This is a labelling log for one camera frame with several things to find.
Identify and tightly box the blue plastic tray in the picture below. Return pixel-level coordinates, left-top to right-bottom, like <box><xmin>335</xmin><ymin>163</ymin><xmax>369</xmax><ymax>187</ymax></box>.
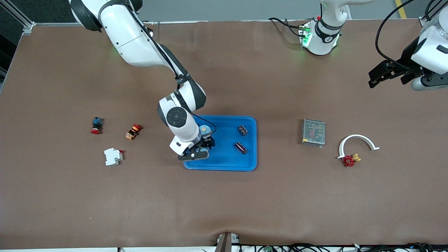
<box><xmin>183</xmin><ymin>115</ymin><xmax>257</xmax><ymax>172</ymax></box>

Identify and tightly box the white circuit breaker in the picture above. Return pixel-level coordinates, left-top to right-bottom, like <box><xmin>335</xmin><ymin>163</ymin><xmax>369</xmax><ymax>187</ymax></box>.
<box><xmin>104</xmin><ymin>148</ymin><xmax>124</xmax><ymax>167</ymax></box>

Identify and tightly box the red mushroom push button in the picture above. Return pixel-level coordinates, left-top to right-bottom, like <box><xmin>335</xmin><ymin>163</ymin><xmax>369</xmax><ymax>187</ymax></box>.
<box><xmin>91</xmin><ymin>117</ymin><xmax>104</xmax><ymax>135</ymax></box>

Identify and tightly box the metal mesh power supply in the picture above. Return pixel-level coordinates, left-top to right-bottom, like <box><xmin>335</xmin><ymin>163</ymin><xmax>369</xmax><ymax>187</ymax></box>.
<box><xmin>301</xmin><ymin>118</ymin><xmax>326</xmax><ymax>148</ymax></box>

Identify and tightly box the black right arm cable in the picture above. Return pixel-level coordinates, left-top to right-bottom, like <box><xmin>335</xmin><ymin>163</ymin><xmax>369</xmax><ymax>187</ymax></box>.
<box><xmin>140</xmin><ymin>21</ymin><xmax>217</xmax><ymax>135</ymax></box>

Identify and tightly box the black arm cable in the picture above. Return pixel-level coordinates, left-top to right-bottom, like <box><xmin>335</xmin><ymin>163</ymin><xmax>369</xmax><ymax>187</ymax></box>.
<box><xmin>140</xmin><ymin>21</ymin><xmax>217</xmax><ymax>135</ymax></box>
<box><xmin>375</xmin><ymin>0</ymin><xmax>441</xmax><ymax>67</ymax></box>

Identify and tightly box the aluminium frame corner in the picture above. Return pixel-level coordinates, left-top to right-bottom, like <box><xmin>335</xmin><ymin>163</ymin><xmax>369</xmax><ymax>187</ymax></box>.
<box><xmin>419</xmin><ymin>0</ymin><xmax>440</xmax><ymax>27</ymax></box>
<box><xmin>0</xmin><ymin>0</ymin><xmax>36</xmax><ymax>35</ymax></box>

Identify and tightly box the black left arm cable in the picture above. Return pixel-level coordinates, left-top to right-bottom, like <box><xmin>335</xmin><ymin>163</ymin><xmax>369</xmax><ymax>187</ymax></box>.
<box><xmin>375</xmin><ymin>0</ymin><xmax>441</xmax><ymax>67</ymax></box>

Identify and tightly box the orange red-capped switch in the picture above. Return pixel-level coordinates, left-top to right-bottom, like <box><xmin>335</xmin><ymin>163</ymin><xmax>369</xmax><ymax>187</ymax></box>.
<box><xmin>125</xmin><ymin>124</ymin><xmax>142</xmax><ymax>140</ymax></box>

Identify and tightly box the white semicircular bracket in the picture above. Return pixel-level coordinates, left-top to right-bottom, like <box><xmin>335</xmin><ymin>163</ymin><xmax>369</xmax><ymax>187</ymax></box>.
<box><xmin>337</xmin><ymin>134</ymin><xmax>380</xmax><ymax>160</ymax></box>

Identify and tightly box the brass valve red handle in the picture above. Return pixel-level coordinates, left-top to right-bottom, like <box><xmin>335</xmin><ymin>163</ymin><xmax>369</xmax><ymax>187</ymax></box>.
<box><xmin>343</xmin><ymin>153</ymin><xmax>362</xmax><ymax>167</ymax></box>

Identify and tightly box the brown camera mount post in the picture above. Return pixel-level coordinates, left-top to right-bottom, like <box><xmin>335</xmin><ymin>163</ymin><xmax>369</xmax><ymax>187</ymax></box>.
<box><xmin>214</xmin><ymin>232</ymin><xmax>241</xmax><ymax>252</ymax></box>

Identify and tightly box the black base cable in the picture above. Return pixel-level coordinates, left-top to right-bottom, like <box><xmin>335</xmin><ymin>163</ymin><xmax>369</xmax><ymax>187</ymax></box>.
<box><xmin>269</xmin><ymin>17</ymin><xmax>306</xmax><ymax>37</ymax></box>

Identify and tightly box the black cable bundle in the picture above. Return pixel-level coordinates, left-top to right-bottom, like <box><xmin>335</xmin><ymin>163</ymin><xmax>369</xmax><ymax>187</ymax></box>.
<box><xmin>238</xmin><ymin>242</ymin><xmax>448</xmax><ymax>252</ymax></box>

